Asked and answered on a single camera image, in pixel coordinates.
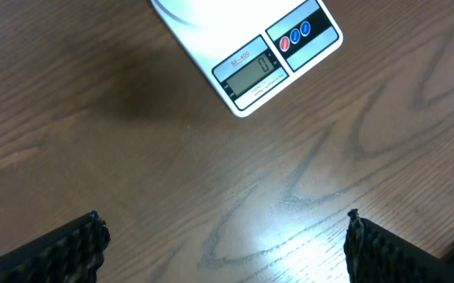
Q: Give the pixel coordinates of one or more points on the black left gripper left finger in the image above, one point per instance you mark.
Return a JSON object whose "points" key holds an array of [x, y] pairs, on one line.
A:
{"points": [[71, 253]]}

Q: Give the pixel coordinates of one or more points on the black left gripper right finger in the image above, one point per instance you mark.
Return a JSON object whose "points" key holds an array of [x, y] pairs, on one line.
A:
{"points": [[375, 255]]}

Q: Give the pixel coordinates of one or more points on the white digital kitchen scale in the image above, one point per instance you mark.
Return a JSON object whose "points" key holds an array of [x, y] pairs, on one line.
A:
{"points": [[250, 50]]}

